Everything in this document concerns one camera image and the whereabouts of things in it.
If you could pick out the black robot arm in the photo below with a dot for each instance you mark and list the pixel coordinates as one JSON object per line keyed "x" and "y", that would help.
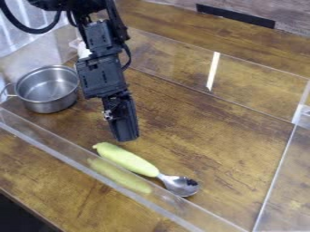
{"x": 100, "y": 26}

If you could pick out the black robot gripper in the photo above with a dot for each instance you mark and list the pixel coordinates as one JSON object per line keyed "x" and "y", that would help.
{"x": 103, "y": 82}

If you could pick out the small steel pot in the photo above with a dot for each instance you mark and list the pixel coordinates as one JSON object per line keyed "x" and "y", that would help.
{"x": 47, "y": 89}

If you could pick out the black strip on table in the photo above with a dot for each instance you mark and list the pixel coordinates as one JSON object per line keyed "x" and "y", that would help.
{"x": 246, "y": 18}

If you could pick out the green handled metal spoon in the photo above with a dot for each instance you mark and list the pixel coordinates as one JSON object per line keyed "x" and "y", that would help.
{"x": 180, "y": 185}

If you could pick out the white mushroom toy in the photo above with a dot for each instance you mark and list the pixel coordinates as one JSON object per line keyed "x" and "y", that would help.
{"x": 83, "y": 52}

